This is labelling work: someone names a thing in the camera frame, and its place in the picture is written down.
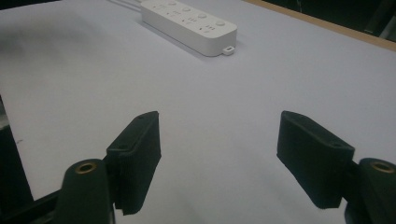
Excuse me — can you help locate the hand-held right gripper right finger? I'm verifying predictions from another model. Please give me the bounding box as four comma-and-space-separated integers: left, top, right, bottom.
276, 110, 356, 210

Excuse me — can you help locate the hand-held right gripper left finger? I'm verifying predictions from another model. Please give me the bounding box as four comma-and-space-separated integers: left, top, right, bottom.
103, 110, 163, 217

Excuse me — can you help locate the white power strip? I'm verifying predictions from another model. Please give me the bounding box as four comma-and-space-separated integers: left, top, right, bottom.
139, 0, 238, 58

